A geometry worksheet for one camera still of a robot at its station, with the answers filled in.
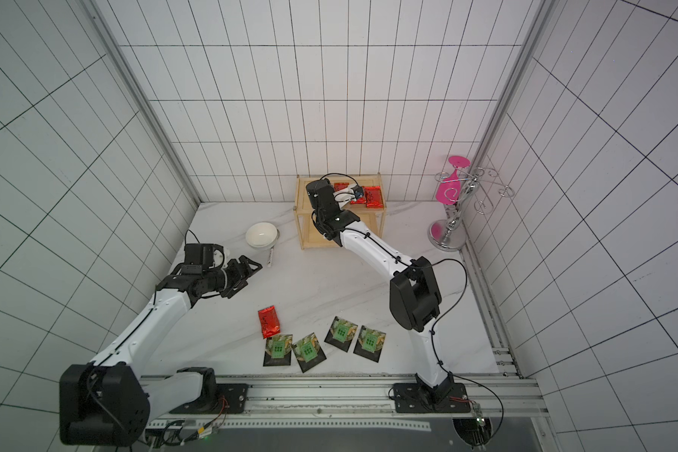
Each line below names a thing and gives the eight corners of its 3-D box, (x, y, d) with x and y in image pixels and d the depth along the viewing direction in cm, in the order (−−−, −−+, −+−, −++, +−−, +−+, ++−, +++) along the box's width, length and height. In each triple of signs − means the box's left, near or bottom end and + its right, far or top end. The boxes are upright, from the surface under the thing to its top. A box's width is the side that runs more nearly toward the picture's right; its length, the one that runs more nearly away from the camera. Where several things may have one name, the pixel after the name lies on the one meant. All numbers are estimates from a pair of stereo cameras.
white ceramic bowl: (245, 249, 104) (242, 242, 101) (251, 229, 111) (248, 222, 107) (277, 249, 104) (275, 242, 101) (281, 229, 111) (279, 222, 107)
